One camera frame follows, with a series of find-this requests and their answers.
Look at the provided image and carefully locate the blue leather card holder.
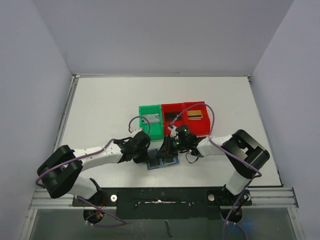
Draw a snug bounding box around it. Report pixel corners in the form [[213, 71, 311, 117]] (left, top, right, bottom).
[[146, 148, 179, 171]]

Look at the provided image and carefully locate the red plastic bin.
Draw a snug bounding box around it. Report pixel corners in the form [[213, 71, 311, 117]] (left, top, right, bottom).
[[183, 101, 211, 136], [161, 103, 184, 136]]

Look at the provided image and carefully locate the silver VIP card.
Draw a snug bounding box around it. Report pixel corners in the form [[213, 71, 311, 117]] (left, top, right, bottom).
[[141, 113, 160, 124]]

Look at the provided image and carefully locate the green plastic bin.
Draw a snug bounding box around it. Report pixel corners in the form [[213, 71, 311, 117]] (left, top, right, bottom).
[[138, 104, 164, 141]]

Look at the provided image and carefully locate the dark grey card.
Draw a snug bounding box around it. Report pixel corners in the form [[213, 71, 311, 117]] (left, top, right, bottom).
[[148, 149, 160, 169]]

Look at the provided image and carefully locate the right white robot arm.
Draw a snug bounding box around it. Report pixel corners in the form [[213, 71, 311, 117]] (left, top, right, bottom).
[[156, 124, 270, 196]]

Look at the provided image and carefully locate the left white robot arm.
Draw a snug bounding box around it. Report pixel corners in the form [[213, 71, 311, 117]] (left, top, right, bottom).
[[35, 129, 151, 200]]

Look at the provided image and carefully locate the black card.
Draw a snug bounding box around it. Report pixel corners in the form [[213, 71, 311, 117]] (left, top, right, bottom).
[[164, 112, 180, 122]]

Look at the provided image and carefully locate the gold card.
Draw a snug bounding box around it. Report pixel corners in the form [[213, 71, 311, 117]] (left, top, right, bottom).
[[187, 109, 203, 121]]

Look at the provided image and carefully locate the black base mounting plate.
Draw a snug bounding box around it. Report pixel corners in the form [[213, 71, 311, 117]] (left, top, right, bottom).
[[72, 187, 253, 223]]

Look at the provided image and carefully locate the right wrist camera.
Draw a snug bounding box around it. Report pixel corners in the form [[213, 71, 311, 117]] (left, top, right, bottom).
[[170, 124, 190, 138]]

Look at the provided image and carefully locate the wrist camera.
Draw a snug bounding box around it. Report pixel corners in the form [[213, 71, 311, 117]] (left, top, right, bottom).
[[170, 124, 190, 138], [128, 127, 144, 135]]

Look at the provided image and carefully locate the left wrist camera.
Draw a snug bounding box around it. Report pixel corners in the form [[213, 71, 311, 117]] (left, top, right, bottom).
[[128, 127, 144, 135]]

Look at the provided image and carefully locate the aluminium frame rail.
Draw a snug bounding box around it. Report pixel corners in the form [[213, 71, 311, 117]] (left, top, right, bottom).
[[29, 187, 299, 210]]

